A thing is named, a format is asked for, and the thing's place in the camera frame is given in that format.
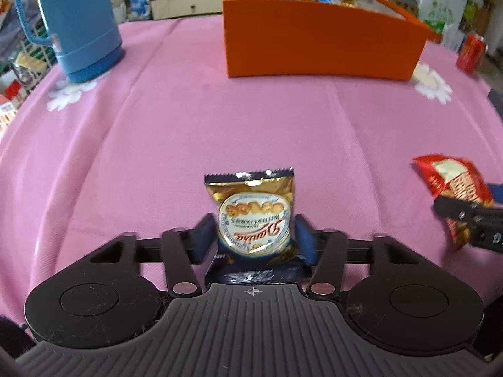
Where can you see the red peanut snack packet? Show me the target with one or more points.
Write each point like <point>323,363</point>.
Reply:
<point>452,176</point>

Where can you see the orange box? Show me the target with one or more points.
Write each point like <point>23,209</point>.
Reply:
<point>314,43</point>

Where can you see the dark fuzzy clothing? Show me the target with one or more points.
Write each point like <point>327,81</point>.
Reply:
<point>8,333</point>

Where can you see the pink floral tablecloth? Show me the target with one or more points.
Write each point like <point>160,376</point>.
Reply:
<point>157,145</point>

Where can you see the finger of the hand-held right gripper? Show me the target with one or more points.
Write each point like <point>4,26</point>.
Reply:
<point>483,224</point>
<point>497,193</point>

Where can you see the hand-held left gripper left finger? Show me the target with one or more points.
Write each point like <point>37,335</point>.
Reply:
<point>204,239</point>

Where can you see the red soda can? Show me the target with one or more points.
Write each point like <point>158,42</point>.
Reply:
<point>471,53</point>

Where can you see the gold blue cookie packet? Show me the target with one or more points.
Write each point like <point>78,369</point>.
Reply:
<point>255,220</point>

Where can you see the red gift boxes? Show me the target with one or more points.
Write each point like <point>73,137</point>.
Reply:
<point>11,102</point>

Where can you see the blue white sack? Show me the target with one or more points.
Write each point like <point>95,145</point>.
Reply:
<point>139,4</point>

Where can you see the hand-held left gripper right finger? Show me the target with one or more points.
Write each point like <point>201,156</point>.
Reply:
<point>304,239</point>

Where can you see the blue thermos jug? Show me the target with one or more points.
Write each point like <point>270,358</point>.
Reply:
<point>78,19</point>

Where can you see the white TV cabinet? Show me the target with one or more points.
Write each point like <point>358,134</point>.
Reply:
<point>184,6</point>

